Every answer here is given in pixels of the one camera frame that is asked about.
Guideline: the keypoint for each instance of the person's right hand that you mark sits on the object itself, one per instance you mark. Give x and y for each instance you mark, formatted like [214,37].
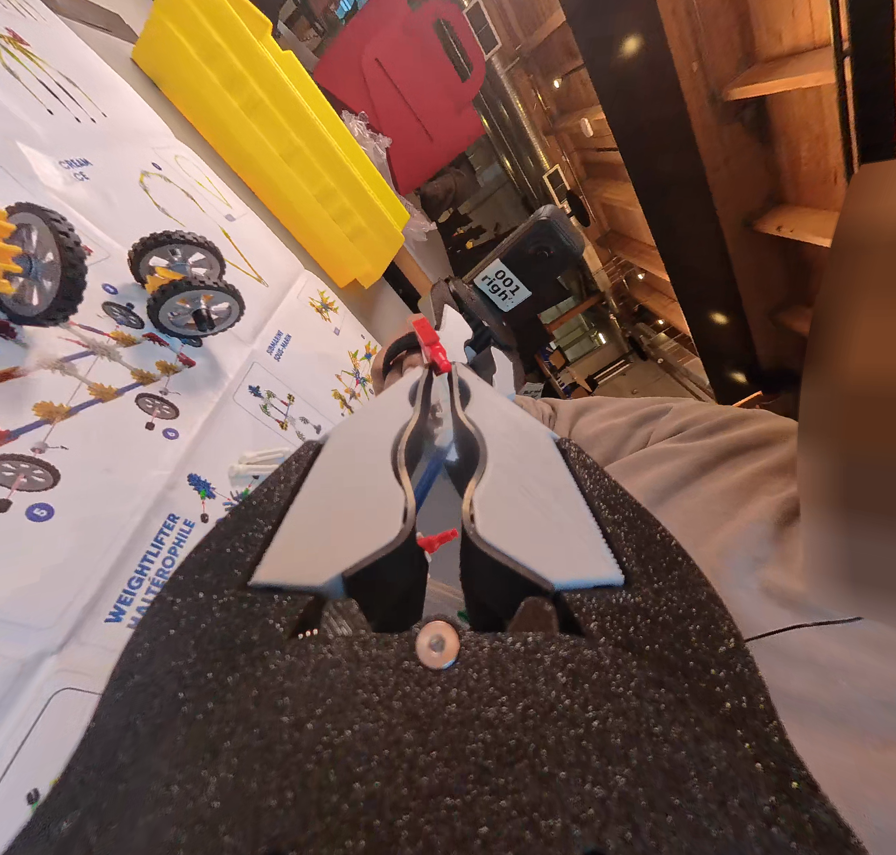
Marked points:
[404,368]

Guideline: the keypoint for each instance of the blue rod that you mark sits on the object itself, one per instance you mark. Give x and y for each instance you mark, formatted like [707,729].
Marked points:
[428,480]

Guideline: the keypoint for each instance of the red cup-shaped foam cutout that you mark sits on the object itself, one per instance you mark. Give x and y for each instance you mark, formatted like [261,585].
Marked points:
[420,85]

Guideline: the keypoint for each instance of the stack of yellow plastic bins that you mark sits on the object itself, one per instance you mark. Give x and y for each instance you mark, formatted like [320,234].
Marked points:
[266,141]

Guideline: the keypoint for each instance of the toy wheel pair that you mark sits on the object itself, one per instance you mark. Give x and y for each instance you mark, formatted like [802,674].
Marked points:
[42,267]
[189,288]

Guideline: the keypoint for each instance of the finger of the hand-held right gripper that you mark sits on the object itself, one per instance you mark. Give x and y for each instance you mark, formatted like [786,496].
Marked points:
[463,330]

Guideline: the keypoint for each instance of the person's right forearm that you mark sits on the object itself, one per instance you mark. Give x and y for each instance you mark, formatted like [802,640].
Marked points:
[630,435]

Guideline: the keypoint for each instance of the red rod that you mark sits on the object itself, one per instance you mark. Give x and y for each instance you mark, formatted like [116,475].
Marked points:
[437,540]

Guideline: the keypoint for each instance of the white printed instruction sheet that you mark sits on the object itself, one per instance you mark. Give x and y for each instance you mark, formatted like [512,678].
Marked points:
[231,337]

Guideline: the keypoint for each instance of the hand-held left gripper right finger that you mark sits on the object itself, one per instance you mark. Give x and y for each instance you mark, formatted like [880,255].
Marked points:
[532,512]

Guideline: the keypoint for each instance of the small red clip connector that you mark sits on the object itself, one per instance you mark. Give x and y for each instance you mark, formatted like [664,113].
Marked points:
[428,340]

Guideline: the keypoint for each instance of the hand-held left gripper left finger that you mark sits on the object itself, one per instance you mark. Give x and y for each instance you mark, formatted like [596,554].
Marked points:
[336,512]

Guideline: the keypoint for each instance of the wooden wall shelf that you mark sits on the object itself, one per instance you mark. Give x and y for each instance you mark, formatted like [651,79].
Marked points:
[794,225]
[777,74]

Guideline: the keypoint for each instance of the white rod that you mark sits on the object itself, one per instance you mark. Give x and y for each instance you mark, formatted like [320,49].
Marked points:
[259,459]

